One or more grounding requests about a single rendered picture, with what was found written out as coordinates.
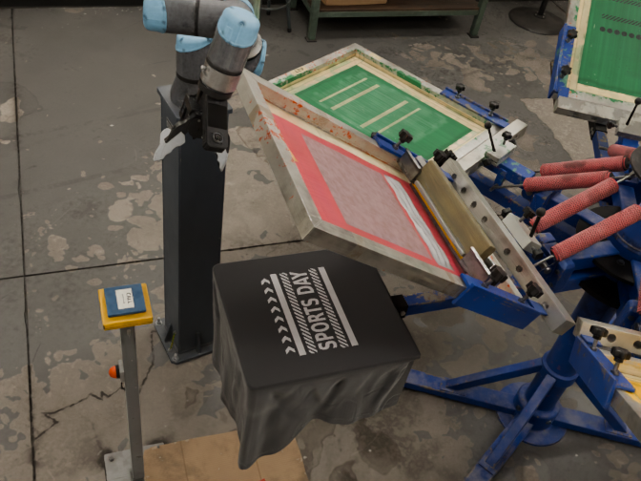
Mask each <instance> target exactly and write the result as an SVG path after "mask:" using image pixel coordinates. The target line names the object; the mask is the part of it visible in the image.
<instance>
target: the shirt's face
mask: <svg viewBox="0 0 641 481"><path fill-rule="evenodd" d="M324 266H325V267H326V269H327V272H328V274H329V276H330V278H331V280H332V283H333V284H334V286H335V288H336V291H337V293H338V295H339V297H340V299H341V303H342V305H343V307H344V310H345V312H346V314H347V316H348V318H349V321H350V323H351V324H352V326H353V329H354V331H355V333H356V335H357V337H358V340H359V342H360V345H353V346H348V347H343V348H337V349H332V350H326V351H322V352H317V353H311V354H306V355H300V356H296V357H290V358H287V357H286V354H285V351H284V349H283V346H282V343H281V340H280V337H279V334H278V331H277V328H276V325H275V323H274V320H273V317H272V314H271V311H270V308H269V306H268V303H267V301H266V298H265V295H264V293H263V290H262V287H261V284H260V281H259V279H258V276H264V275H271V274H278V273H284V272H291V271H298V270H304V269H311V268H318V267H324ZM215 270H216V272H217V278H218V281H219V284H220V287H221V291H222V294H223V297H224V301H225V303H226V306H227V310H228V313H229V316H230V320H231V323H232V326H233V329H234V332H235V335H236V338H237V342H238V347H239V351H240V354H241V357H242V361H243V363H244V366H245V369H246V373H247V376H248V379H249V383H250V385H251V386H253V387H258V386H263V385H269V384H273V383H278V382H283V381H288V380H293V379H298V378H302V377H308V376H313V375H318V374H323V373H327V372H332V371H337V370H342V369H348V368H352V367H357V366H366V365H371V364H376V363H381V362H386V361H391V360H396V359H401V358H405V357H410V356H415V355H420V356H421V353H420V351H419V349H418V348H417V346H416V344H415V342H414V340H413V338H412V336H411V334H410V332H409V330H408V329H407V327H406V325H405V323H404V321H403V318H402V316H401V314H400V312H399V310H398V308H397V306H396V305H395V303H394V302H393V300H392V298H391V296H390V294H389V292H388V290H387V288H386V286H385V284H384V282H383V279H382V277H381V275H380V274H379V272H378V270H377V268H375V267H373V266H370V265H367V264H365V263H362V262H359V261H355V260H352V259H350V258H347V257H345V256H343V255H340V254H337V253H335V252H332V251H329V250H322V251H315V252H308V253H300V254H294V255H287V256H279V257H273V258H265V259H258V260H250V261H238V262H230V263H224V264H218V265H216V267H215Z"/></svg>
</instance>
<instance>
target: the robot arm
mask: <svg viewBox="0 0 641 481"><path fill-rule="evenodd" d="M259 9H260V0H224V1H220V0H144V2H143V24H144V27H145V28H146V29H147V30H148V31H158V32H161V33H173V34H177V36H176V77H175V80H174V83H173V85H172V88H171V100H172V102H173V103H174V104H175V105H176V106H177V107H179V108H181V109H180V111H179V116H180V119H181V120H179V122H177V123H176V124H175V125H174V127H173V128H172V130H170V129H168V128H166V129H164V130H163V131H162V132H161V134H160V144H159V146H158V148H157V149H156V151H155V156H154V161H158V160H162V159H163V158H164V157H165V156H166V155H167V154H170V153H171V152H172V151H173V149H174V148H175V147H177V146H181V145H182V144H183V143H185V135H186V134H187V133H188V132H189V135H190V136H191V137H192V138H193V139H196V138H202V147H203V149H204V150H206V151H211V152H215V153H216V157H217V165H218V168H219V171H220V172H222V171H223V169H224V167H225V164H226V161H227V157H228V153H229V148H230V137H229V134H228V101H227V99H230V98H231V97H232V94H233V92H234V91H235V89H236V88H237V85H238V82H239V80H240V77H241V75H242V71H243V69H246V70H248V71H249V72H251V73H254V74H256V75H258V76H260V75H261V73H262V70H263V66H264V61H265V55H266V41H265V40H264V39H261V37H260V35H259V34H258V30H259V27H260V23H259ZM182 109H183V110H184V111H183V112H182Z"/></svg>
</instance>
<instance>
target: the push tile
mask: <svg viewBox="0 0 641 481"><path fill-rule="evenodd" d="M104 295H105V301H106V307H107V314H108V317H109V318H110V317H116V316H122V315H129V314H135V313H141V312H146V311H147V310H146V305H145V301H144V296H143V291H142V286H141V283H136V284H129V285H121V286H115V287H108V288H104Z"/></svg>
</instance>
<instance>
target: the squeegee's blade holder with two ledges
mask: <svg viewBox="0 0 641 481"><path fill-rule="evenodd" d="M414 183H415V185H416V186H417V188H418V189H419V191H420V193H421V194H422V196H423V197H424V199H425V201H426V203H427V204H428V206H429V207H430V209H431V210H432V212H433V213H434V215H435V217H436V218H437V220H438V221H439V223H440V224H441V226H442V227H443V229H444V230H445V232H446V233H447V235H448V236H449V238H450V240H451V241H452V243H453V244H454V246H455V247H456V249H457V251H458V252H459V254H460V255H461V256H462V257H464V256H465V255H466V253H465V251H464V249H463V248H462V246H461V245H460V244H459V243H458V241H457V240H456V238H455V237H454V235H453V233H452V232H451V230H450V229H449V227H448V226H447V224H446V223H445V221H444V219H443V217H442V216H441V214H440V213H439V211H438V210H437V208H436V207H435V205H434V204H433V202H432V201H431V199H430V197H429V196H428V194H427V193H426V191H425V190H424V188H423V186H422V185H421V183H420V182H419V181H417V180H416V181H415V182H414Z"/></svg>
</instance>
